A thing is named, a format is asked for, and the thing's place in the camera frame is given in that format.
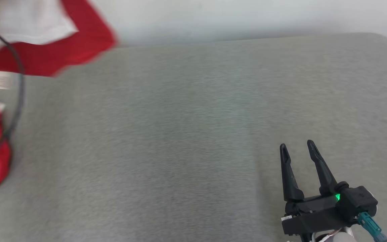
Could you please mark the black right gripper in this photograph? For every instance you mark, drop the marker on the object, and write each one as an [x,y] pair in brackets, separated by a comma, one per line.
[314,215]

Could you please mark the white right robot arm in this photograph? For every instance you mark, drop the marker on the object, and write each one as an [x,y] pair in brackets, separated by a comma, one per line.
[344,237]

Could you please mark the grey fabric sofa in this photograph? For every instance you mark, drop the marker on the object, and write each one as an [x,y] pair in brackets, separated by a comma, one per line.
[180,141]

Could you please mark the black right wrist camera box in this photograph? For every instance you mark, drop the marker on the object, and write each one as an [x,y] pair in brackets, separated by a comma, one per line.
[358,201]

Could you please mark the red Bulls basketball jersey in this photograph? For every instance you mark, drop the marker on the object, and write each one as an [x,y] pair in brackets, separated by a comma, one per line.
[79,40]

